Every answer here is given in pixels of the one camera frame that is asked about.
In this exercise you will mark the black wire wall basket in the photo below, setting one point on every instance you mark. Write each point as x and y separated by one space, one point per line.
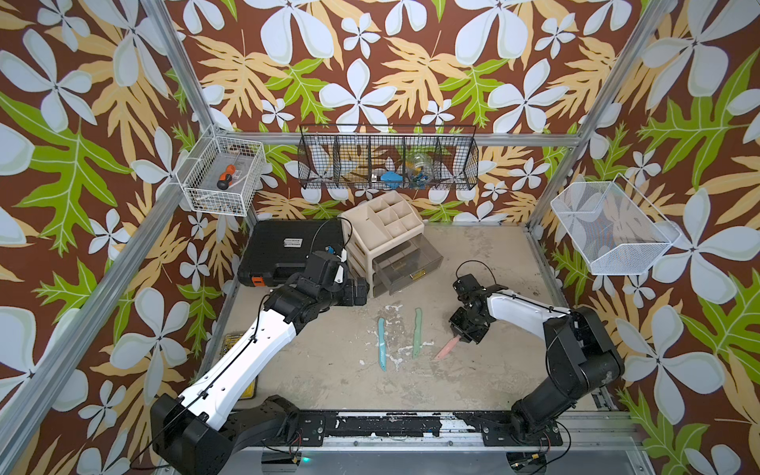
355 156

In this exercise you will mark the white mesh corner basket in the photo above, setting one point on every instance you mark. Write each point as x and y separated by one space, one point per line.
614 227

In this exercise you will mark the white wire wall basket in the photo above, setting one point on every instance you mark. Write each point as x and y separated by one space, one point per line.
208 159

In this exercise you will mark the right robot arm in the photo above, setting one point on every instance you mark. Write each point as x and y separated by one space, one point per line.
579 358

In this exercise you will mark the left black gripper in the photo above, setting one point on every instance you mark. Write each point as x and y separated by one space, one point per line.
348 297

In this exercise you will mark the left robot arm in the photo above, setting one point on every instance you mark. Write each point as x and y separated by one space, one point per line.
198 431

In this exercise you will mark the beige plastic drawer organizer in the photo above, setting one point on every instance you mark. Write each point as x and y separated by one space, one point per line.
386 244

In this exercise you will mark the green fruit knife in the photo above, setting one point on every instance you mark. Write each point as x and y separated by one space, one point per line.
418 333

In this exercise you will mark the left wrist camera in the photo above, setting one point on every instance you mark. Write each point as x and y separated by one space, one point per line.
323 268

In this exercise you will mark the black mounting rail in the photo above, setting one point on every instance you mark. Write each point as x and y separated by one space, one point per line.
312 428

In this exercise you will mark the pink fruit knife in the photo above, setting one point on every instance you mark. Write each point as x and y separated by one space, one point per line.
447 348

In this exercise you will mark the black plastic tool case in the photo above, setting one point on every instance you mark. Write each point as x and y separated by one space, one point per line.
279 248

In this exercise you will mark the blue fruit knife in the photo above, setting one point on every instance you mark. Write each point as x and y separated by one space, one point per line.
381 344

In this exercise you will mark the orange black screwdriver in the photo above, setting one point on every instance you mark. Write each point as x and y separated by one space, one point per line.
226 179

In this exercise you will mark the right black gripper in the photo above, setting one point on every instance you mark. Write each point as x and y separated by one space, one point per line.
465 338

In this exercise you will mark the blue item in basket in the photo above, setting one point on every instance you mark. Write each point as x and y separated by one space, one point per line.
391 180

